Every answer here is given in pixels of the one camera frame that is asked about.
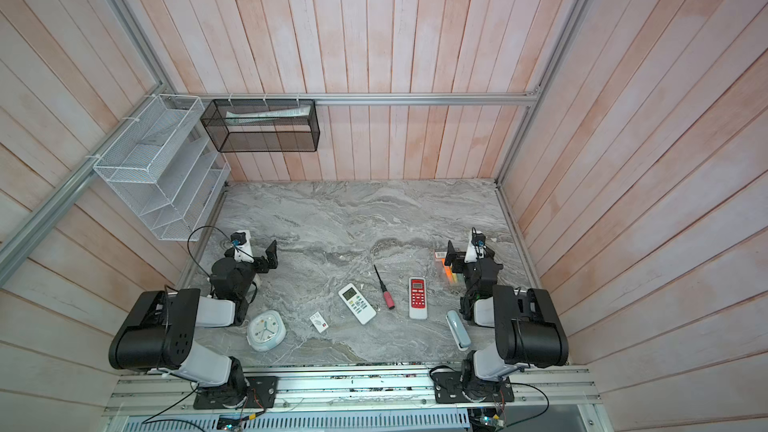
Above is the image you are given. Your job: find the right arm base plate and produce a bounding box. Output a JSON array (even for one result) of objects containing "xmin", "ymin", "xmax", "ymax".
[{"xmin": 428, "ymin": 367, "xmax": 515, "ymax": 404}]

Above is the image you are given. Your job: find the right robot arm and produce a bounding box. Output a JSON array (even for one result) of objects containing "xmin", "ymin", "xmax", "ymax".
[{"xmin": 432, "ymin": 241, "xmax": 569, "ymax": 401}]

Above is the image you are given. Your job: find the black mesh basket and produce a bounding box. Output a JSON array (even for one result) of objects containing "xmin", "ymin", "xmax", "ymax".
[{"xmin": 201, "ymin": 98, "xmax": 321, "ymax": 153}]

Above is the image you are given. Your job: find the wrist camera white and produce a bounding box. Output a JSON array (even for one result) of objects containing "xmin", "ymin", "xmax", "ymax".
[
  {"xmin": 464, "ymin": 228, "xmax": 486, "ymax": 263},
  {"xmin": 230, "ymin": 230, "xmax": 255, "ymax": 263}
]

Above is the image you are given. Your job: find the colored highlighter pack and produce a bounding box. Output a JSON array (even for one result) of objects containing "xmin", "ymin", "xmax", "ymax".
[{"xmin": 434, "ymin": 251, "xmax": 457, "ymax": 285}]

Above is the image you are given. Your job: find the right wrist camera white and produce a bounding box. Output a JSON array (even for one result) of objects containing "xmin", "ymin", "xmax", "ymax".
[{"xmin": 464, "ymin": 228, "xmax": 486, "ymax": 263}]

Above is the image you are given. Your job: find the white blue alarm clock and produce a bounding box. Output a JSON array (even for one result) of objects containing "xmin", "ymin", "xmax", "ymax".
[{"xmin": 246, "ymin": 310, "xmax": 287, "ymax": 352}]

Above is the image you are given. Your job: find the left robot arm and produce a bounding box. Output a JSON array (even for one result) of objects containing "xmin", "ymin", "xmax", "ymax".
[{"xmin": 108, "ymin": 240, "xmax": 278, "ymax": 408}]

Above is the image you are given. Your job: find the small white box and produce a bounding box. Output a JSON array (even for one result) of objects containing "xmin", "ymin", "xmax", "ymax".
[{"xmin": 310, "ymin": 312, "xmax": 328, "ymax": 333}]

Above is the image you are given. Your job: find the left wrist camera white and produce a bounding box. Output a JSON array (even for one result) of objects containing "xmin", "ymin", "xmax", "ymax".
[{"xmin": 230, "ymin": 230, "xmax": 255, "ymax": 263}]

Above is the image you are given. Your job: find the white wire shelf rack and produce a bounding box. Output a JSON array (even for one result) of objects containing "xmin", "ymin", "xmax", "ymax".
[{"xmin": 94, "ymin": 94, "xmax": 230, "ymax": 242}]

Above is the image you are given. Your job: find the red handled screwdriver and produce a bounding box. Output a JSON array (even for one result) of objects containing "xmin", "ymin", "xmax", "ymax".
[{"xmin": 374, "ymin": 267, "xmax": 395, "ymax": 310}]

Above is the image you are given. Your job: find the paper in black basket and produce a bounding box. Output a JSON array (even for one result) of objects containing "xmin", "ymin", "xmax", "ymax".
[{"xmin": 224, "ymin": 106, "xmax": 312, "ymax": 126}]

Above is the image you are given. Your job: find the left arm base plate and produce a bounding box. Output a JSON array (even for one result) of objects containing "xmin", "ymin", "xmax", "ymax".
[{"xmin": 193, "ymin": 375, "xmax": 279, "ymax": 410}]

